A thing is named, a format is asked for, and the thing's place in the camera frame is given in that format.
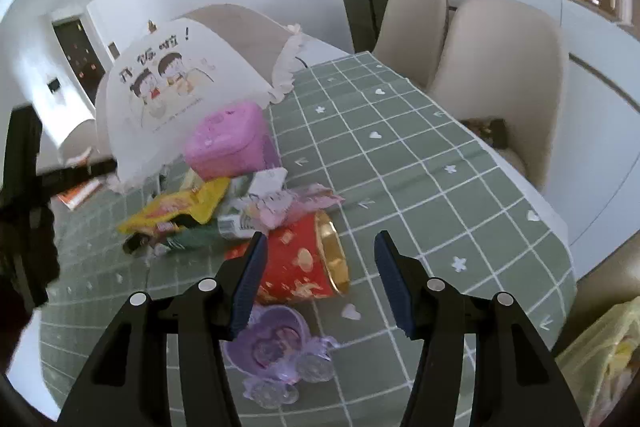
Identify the pink candy wrapper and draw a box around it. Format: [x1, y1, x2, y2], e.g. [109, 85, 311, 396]
[244, 183, 344, 230]

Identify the green white snack bag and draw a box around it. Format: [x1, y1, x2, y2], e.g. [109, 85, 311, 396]
[122, 179, 267, 256]

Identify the beige chair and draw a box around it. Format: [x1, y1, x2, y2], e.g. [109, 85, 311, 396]
[372, 0, 449, 91]
[427, 0, 567, 190]

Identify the yellowish trash bag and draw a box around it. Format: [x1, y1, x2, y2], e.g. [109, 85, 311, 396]
[556, 297, 639, 426]

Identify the beige chair middle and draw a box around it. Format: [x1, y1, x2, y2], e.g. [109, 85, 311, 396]
[427, 0, 567, 190]

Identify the red paper cup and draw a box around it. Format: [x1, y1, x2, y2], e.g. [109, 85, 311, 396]
[256, 210, 350, 305]

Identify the pink plastic box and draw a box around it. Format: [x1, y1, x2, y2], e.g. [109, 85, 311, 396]
[183, 102, 281, 181]

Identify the beige chair far left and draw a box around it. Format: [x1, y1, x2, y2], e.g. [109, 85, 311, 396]
[372, 0, 449, 91]

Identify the white electric kettle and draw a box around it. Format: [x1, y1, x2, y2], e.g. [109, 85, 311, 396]
[611, 0, 634, 26]

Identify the green checkered tablecloth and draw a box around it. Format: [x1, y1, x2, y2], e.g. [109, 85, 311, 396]
[39, 53, 576, 426]

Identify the yellow snack wrapper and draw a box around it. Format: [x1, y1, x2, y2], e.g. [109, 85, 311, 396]
[117, 178, 231, 237]

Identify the purple plastic carriage toy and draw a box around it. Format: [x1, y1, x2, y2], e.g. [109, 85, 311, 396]
[222, 305, 338, 410]

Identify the white cartoon food cover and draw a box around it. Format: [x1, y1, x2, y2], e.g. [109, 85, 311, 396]
[96, 12, 305, 193]

